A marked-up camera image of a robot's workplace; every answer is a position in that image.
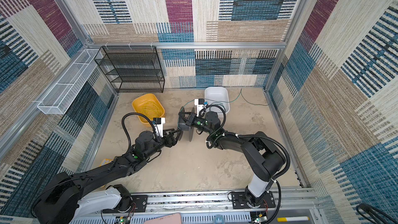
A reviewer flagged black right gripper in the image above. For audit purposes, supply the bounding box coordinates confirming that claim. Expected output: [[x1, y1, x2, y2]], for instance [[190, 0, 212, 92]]
[[178, 112, 212, 135]]

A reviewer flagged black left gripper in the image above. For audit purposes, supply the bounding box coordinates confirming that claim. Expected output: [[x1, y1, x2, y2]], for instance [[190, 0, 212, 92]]
[[143, 127, 181, 161]]

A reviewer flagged grey perforated cable spool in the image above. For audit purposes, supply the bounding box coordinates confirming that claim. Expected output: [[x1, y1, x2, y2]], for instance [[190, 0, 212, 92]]
[[178, 106, 196, 143]]

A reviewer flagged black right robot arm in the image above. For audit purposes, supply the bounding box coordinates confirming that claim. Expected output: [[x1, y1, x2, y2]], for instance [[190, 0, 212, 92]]
[[178, 104, 290, 207]]

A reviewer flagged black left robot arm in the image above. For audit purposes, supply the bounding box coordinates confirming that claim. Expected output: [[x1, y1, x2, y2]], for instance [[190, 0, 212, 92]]
[[31, 123, 182, 224]]

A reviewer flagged yellow plastic tub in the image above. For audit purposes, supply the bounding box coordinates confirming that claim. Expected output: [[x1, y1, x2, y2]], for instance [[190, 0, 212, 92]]
[[132, 93, 165, 120]]

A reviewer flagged white plastic tub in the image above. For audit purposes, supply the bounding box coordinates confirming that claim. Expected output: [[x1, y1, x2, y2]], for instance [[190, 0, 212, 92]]
[[205, 87, 230, 114]]

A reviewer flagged yellow perforated plastic piece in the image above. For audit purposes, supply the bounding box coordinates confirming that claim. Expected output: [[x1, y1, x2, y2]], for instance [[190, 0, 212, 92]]
[[100, 159, 113, 166]]

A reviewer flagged pink object at bottom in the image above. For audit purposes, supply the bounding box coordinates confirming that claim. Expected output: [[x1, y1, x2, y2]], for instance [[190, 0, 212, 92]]
[[145, 213, 182, 224]]

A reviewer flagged yellow white marker pen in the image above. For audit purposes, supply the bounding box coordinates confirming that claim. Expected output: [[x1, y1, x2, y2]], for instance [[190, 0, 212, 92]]
[[277, 216, 310, 223]]

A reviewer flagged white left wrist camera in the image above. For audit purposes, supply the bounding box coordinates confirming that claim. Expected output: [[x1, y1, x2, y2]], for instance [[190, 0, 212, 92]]
[[152, 117, 165, 138]]

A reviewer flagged yellow cable coil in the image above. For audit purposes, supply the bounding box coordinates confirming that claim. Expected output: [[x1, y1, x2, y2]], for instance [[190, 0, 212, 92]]
[[141, 101, 163, 119]]

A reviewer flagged black wire mesh shelf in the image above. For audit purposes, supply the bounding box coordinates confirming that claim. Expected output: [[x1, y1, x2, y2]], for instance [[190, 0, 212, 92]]
[[94, 46, 165, 93]]

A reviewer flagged white wire mesh basket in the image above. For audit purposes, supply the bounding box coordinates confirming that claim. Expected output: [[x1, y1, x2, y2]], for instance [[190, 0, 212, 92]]
[[37, 49, 98, 115]]

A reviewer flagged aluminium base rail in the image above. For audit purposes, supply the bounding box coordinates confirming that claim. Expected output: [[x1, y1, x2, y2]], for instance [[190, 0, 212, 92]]
[[72, 186, 328, 224]]

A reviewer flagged black cable bottom right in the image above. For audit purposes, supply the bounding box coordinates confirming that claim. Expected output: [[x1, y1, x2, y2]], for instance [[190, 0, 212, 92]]
[[355, 203, 398, 224]]

